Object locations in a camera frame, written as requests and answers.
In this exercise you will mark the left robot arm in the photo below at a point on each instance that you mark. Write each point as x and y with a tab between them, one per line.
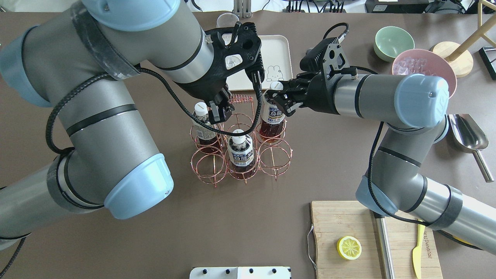
76	64

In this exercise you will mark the wooden cutting board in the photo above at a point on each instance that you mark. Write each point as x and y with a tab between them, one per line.
333	220

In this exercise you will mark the yellow plastic knife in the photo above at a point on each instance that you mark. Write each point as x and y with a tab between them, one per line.
417	251

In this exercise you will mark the pink bowl with ice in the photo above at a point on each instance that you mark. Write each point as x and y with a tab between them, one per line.
419	61

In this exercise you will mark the tea bottle white cap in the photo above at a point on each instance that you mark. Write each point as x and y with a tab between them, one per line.
272	121

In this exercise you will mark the copper wire bottle basket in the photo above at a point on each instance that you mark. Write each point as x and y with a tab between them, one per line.
264	150

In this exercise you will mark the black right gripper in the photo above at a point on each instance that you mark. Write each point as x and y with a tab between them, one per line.
320	94

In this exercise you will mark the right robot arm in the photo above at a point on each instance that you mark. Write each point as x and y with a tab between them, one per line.
414	109

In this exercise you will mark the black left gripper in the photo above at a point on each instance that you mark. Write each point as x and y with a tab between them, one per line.
200	89

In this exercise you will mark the mint green bowl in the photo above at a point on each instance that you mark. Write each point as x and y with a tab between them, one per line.
390	41

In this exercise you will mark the clear wine glass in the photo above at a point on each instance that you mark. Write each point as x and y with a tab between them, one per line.
227	20

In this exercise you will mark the tea bottle front centre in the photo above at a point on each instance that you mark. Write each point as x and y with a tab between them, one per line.
241	156

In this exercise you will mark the half lemon slice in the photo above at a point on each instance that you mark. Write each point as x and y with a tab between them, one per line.
349	248

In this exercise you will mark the cream rabbit tray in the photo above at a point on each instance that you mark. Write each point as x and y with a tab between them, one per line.
276	60

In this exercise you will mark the steel ice scoop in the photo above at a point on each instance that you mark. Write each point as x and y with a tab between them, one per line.
470	138

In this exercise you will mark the steel muddler black tip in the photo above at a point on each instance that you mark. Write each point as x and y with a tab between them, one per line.
384	246

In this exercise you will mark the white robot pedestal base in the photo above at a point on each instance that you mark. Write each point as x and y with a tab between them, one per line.
242	272

